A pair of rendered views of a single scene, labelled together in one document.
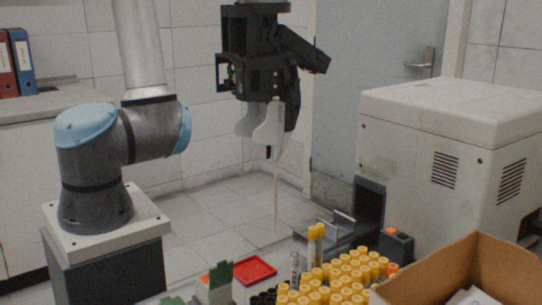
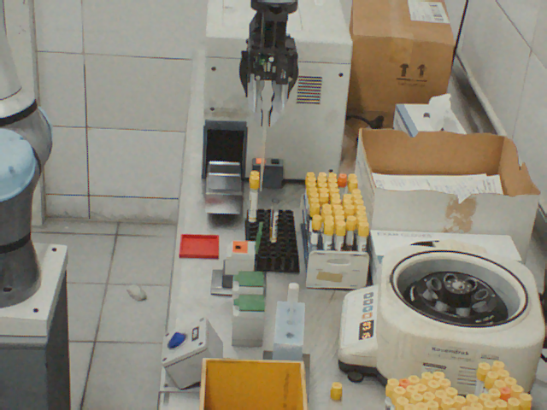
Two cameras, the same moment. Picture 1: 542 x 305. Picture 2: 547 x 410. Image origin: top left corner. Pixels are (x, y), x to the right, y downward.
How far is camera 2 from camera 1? 1.30 m
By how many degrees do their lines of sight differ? 52
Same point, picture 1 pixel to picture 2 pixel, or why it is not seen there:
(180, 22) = not seen: outside the picture
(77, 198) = (13, 258)
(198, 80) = not seen: outside the picture
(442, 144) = (305, 68)
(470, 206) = (336, 114)
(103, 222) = (38, 274)
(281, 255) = (195, 225)
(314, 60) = not seen: hidden behind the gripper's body
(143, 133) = (40, 151)
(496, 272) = (378, 155)
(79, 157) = (21, 204)
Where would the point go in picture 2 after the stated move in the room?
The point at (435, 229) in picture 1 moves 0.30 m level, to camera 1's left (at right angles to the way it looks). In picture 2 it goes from (304, 143) to (209, 199)
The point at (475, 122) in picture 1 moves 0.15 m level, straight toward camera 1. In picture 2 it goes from (334, 44) to (381, 73)
